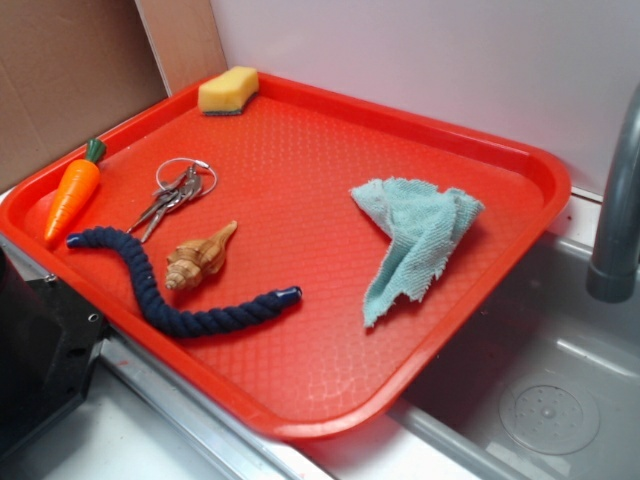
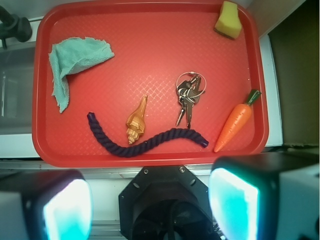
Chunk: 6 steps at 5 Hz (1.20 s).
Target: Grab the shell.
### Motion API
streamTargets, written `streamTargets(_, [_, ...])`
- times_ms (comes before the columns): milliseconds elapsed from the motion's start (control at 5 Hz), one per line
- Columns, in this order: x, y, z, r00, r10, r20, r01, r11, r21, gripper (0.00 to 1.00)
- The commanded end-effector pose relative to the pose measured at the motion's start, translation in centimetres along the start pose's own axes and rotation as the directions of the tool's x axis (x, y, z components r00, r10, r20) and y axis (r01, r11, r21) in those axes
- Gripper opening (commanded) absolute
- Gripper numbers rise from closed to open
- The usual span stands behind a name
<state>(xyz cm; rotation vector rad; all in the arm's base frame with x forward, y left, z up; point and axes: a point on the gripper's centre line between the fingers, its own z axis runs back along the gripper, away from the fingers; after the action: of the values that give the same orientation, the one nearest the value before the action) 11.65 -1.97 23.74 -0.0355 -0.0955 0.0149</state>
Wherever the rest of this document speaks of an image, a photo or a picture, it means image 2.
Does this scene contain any yellow sponge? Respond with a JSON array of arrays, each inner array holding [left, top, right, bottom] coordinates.
[[214, 1, 242, 40]]

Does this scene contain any dark purple rope piece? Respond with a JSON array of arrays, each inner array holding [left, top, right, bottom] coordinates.
[[86, 112, 210, 159]]

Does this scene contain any black clamp knob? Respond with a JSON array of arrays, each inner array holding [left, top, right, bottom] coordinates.
[[0, 6, 33, 50]]

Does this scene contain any black octagonal mount plate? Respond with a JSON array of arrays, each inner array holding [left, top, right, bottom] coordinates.
[[118, 166, 220, 240]]

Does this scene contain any golden brown spiral shell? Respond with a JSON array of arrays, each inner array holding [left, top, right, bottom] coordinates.
[[126, 95, 148, 145]]

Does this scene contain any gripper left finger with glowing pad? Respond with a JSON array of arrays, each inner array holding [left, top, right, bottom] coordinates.
[[0, 169, 93, 240]]

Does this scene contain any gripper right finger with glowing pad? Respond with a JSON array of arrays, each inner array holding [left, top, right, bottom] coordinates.
[[208, 152, 320, 240]]

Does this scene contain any silver key bunch on ring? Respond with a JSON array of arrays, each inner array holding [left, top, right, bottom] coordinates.
[[175, 71, 207, 129]]

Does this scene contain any teal cloth rag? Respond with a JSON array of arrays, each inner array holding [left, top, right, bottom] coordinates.
[[48, 37, 115, 113]]

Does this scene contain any red plastic tray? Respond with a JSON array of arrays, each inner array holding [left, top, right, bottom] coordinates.
[[32, 0, 269, 168]]

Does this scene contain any orange toy carrot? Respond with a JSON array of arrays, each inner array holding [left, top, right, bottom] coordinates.
[[213, 89, 262, 153]]

